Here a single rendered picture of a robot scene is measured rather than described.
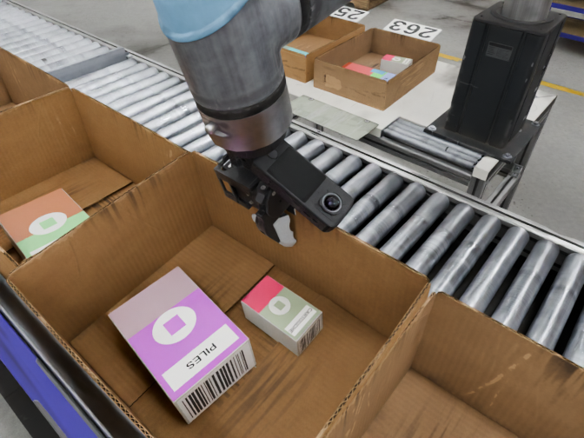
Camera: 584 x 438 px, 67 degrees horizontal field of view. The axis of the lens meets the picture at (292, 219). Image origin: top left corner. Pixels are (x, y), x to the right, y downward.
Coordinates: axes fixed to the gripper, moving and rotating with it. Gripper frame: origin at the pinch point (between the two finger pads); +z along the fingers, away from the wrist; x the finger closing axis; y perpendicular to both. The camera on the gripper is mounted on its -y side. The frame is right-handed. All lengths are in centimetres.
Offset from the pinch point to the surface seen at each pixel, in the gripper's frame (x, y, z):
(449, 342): 0.1, -23.1, 3.2
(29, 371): 34.6, 17.3, 1.2
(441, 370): 1.6, -23.5, 9.0
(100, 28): -144, 381, 142
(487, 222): -45, -14, 39
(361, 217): -28.4, 10.1, 35.4
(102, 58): -38, 133, 35
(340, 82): -74, 49, 41
